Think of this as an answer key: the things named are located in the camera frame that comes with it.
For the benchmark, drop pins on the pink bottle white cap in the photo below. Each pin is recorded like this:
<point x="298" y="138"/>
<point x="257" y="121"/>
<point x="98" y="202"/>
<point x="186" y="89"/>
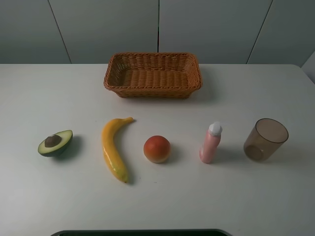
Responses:
<point x="211" y="142"/>

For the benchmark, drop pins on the red orange peach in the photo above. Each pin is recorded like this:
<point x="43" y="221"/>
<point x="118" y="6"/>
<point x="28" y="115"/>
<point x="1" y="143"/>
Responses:
<point x="157" y="149"/>

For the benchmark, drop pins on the black tray edge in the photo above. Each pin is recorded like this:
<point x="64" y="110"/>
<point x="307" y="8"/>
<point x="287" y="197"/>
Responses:
<point x="172" y="232"/>

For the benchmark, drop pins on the yellow banana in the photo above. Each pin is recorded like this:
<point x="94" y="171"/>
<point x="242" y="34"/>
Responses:
<point x="111" y="155"/>

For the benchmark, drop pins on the halved avocado with pit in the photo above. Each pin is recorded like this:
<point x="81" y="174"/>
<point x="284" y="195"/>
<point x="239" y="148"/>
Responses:
<point x="55" y="144"/>

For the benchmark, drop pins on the brown translucent plastic cup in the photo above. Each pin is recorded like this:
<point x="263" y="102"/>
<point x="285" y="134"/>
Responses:
<point x="265" y="138"/>

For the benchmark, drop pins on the brown wicker basket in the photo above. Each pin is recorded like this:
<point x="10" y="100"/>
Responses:
<point x="167" y="75"/>

